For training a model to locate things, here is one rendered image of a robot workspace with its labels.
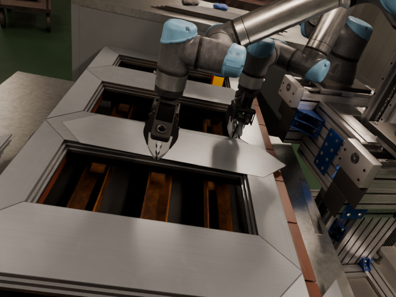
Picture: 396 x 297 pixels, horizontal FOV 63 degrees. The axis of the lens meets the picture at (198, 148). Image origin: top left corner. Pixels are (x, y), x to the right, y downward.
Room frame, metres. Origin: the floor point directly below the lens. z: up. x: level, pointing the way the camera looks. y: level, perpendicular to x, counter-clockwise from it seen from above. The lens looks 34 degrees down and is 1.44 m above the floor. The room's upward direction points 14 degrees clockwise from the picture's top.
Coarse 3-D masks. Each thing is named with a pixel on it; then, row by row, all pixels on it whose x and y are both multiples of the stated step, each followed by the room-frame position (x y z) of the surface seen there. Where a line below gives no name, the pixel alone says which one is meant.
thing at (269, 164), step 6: (258, 150) 0.96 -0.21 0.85; (264, 150) 0.97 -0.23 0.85; (264, 156) 0.93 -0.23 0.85; (270, 156) 0.94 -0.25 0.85; (264, 162) 0.90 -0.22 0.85; (270, 162) 0.91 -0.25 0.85; (276, 162) 0.92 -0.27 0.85; (264, 168) 0.86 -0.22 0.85; (270, 168) 0.87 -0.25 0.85; (276, 168) 0.88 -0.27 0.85; (264, 174) 0.83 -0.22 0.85
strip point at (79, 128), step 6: (72, 120) 0.87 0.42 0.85; (78, 120) 0.88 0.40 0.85; (84, 120) 0.89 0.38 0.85; (90, 120) 0.90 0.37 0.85; (66, 126) 0.83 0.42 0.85; (72, 126) 0.84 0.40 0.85; (78, 126) 0.85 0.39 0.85; (84, 126) 0.85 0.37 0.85; (90, 126) 0.86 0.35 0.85; (72, 132) 0.81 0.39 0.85; (78, 132) 0.81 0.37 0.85; (84, 132) 0.82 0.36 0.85; (78, 138) 0.78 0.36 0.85
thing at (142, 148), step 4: (140, 140) 0.85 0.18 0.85; (144, 140) 0.86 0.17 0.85; (140, 144) 0.83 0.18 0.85; (144, 144) 0.83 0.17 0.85; (160, 144) 0.86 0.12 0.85; (136, 148) 0.80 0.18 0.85; (140, 148) 0.81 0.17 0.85; (144, 148) 0.81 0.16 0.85; (136, 152) 0.79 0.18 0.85; (140, 152) 0.79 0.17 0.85; (144, 152) 0.80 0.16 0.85; (148, 152) 0.80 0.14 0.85; (152, 156) 0.78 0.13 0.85
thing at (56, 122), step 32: (96, 96) 1.09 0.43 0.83; (64, 128) 0.82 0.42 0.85; (128, 160) 0.77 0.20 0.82; (160, 160) 0.79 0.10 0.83; (32, 192) 0.54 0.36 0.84; (0, 288) 0.31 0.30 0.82; (32, 288) 0.32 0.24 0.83; (64, 288) 0.33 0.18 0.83; (96, 288) 0.35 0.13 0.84; (128, 288) 0.36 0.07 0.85; (288, 288) 0.44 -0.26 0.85
